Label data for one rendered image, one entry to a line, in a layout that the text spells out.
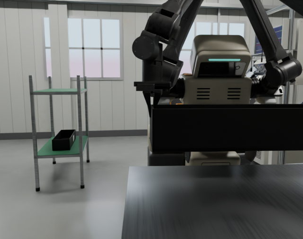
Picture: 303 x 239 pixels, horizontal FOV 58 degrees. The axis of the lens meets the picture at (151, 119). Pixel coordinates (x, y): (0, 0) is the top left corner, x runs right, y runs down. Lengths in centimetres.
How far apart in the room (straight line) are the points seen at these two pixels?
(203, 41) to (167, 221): 75
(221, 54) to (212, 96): 17
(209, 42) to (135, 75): 411
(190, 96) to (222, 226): 68
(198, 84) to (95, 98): 415
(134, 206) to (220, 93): 68
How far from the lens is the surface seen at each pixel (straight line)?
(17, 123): 546
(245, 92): 118
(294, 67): 115
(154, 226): 53
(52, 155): 281
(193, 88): 112
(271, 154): 303
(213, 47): 109
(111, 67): 513
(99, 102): 517
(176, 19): 78
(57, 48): 516
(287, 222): 60
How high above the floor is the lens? 106
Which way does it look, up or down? 8 degrees down
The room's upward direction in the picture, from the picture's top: straight up
